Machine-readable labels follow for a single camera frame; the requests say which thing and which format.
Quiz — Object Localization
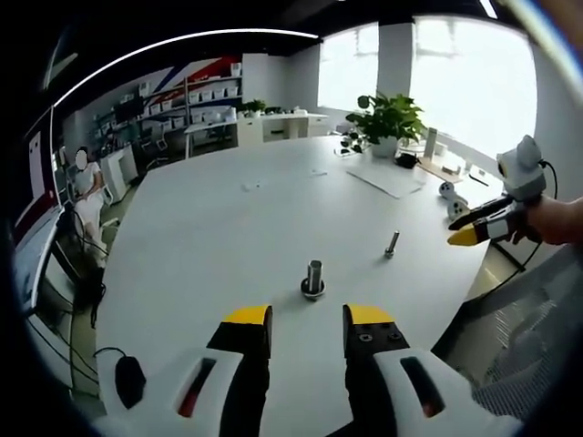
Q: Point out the black mouse cable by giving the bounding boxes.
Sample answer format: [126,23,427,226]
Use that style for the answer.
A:
[93,346,127,363]

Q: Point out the white rolling cabinet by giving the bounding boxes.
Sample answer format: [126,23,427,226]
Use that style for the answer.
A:
[99,145,138,204]

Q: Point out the white side desk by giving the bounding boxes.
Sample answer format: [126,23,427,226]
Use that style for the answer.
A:
[11,213,65,320]

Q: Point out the small steel threaded stud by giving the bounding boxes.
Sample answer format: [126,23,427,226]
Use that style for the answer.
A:
[382,230,402,261]

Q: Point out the black computer mouse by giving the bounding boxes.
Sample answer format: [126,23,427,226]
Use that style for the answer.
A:
[113,357,148,410]

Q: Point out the wooden board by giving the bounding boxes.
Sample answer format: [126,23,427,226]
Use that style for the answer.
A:
[416,157,465,183]

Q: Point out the black background monitor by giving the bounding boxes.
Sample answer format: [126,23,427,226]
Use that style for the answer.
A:
[113,98,143,123]

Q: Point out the shelves with white bins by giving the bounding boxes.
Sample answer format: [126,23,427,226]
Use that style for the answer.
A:
[138,63,243,133]

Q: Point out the person's right hand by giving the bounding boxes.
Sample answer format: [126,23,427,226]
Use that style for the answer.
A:
[530,195,583,247]

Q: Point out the white office chair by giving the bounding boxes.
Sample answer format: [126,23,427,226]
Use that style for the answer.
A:
[140,127,169,160]

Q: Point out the white background desk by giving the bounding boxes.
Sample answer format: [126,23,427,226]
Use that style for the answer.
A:
[184,118,239,158]

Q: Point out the large potted green plant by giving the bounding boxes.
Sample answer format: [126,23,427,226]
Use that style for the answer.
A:
[345,93,427,158]

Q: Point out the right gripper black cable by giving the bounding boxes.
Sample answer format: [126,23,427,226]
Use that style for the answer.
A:
[491,158,559,286]

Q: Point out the black metal leg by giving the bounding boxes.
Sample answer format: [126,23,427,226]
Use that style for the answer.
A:
[490,239,528,273]

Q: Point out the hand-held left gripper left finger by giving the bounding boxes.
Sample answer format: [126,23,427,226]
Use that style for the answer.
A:
[93,303,274,437]

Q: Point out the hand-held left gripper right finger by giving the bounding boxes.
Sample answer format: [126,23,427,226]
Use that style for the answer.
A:
[342,303,525,437]

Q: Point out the large steel threaded stud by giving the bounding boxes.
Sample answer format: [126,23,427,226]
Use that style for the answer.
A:
[299,259,327,302]

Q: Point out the grey mesh chair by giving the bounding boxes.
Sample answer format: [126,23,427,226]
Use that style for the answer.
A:
[430,248,583,418]

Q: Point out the white paper sheet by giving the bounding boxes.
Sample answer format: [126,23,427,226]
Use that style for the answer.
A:
[345,161,427,199]

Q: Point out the computer monitor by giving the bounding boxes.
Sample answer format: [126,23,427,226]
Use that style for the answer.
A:
[13,107,58,229]

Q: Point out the long white cabinet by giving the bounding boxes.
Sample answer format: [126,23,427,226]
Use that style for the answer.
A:
[237,112,330,147]

